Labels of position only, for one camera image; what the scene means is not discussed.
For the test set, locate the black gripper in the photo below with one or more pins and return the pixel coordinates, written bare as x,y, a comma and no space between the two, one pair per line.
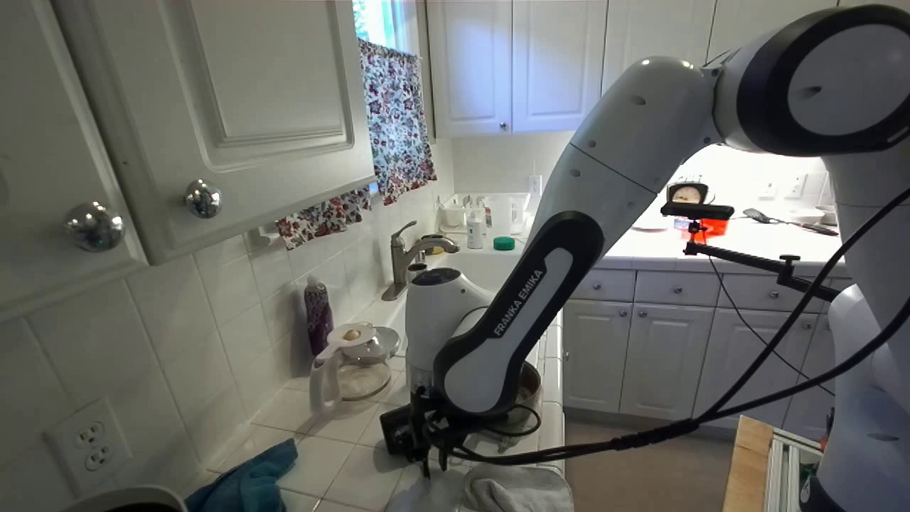
438,422

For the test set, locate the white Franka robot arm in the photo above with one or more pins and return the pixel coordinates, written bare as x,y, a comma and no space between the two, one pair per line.
644,144

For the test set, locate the white folded towel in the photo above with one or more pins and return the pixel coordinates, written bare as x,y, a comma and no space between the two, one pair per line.
515,488

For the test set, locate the grey round dish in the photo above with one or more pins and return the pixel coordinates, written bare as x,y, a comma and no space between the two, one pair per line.
387,343

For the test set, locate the purple bottle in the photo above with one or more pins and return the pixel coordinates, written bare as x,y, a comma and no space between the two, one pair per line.
317,316

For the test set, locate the teal cloth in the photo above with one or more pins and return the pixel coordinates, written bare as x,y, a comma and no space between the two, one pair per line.
245,479

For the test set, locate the silver sink faucet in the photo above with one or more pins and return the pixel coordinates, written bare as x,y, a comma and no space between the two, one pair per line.
401,260

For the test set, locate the white ceramic sink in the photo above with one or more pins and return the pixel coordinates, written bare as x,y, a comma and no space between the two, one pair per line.
501,264

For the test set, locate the green round lid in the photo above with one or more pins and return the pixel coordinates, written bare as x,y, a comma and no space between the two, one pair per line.
504,242

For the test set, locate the white soap bottle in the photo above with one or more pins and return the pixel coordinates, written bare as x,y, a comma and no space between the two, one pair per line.
477,232

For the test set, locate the white base cabinet row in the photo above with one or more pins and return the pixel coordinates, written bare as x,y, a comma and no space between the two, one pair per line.
644,351

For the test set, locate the clear countertop containers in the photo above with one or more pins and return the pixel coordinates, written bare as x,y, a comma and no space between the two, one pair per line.
494,210

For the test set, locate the floral curtain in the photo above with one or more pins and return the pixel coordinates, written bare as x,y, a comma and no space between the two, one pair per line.
400,122

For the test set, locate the round silver cabinet knob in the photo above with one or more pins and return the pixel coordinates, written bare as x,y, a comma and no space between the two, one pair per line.
204,198
95,226

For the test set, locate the white plate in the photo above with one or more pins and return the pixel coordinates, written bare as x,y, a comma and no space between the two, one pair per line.
785,215

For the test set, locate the window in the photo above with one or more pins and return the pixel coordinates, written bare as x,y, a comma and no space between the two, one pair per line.
386,24

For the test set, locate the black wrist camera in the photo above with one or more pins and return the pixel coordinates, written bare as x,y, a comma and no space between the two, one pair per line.
400,437

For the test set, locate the white wall outlet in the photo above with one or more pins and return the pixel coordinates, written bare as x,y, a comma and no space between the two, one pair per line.
88,445

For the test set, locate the orange black camera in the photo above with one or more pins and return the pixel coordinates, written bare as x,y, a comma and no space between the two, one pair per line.
701,223

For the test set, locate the aluminium mounting frame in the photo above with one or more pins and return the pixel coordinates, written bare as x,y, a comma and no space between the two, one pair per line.
792,474

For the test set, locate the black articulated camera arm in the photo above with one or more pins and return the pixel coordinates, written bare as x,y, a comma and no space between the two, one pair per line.
758,260

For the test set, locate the wide white wall cabinet door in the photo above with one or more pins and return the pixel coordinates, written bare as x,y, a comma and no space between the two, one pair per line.
238,95

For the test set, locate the white wall cabinet row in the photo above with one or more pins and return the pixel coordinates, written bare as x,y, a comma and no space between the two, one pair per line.
559,57

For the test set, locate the narrow white wall cabinet door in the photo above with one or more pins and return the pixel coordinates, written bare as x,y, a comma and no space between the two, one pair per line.
47,144

